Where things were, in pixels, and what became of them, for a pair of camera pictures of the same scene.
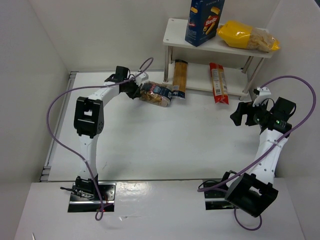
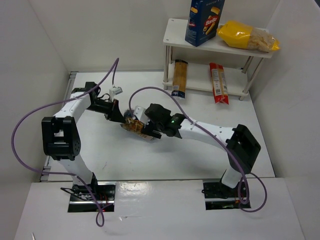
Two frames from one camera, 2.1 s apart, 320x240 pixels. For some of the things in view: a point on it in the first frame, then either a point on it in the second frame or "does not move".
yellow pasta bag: (236, 34) does not move
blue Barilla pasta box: (203, 17) does not move
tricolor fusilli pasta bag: (155, 94) -> (134, 126)
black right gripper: (249, 114) -> (149, 128)
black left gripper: (135, 90) -> (113, 110)
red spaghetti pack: (219, 85) does not move
